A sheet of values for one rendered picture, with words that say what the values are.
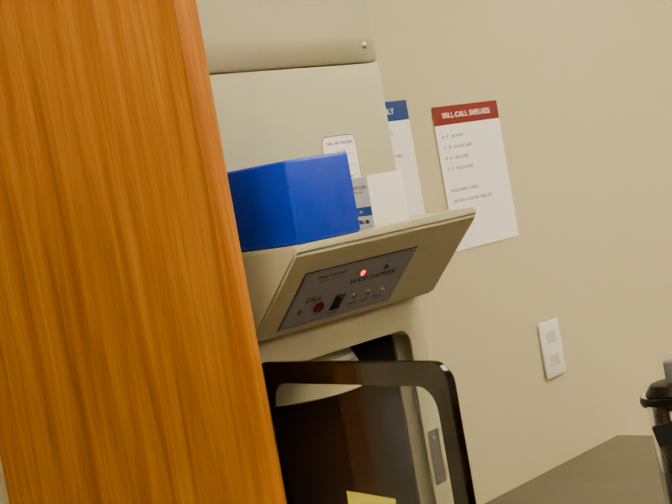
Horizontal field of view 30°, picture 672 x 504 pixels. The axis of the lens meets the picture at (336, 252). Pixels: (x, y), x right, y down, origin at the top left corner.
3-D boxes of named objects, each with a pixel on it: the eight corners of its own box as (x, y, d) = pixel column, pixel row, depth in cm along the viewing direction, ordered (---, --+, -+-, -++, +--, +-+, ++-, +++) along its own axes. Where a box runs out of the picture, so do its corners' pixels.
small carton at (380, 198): (353, 229, 150) (344, 179, 149) (387, 222, 152) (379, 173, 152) (375, 226, 145) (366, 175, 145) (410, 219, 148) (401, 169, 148)
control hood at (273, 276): (235, 345, 138) (219, 256, 138) (419, 292, 162) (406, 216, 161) (309, 341, 130) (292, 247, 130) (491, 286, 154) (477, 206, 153)
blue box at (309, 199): (236, 253, 139) (221, 173, 138) (299, 239, 146) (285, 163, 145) (299, 244, 132) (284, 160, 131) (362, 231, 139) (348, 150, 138)
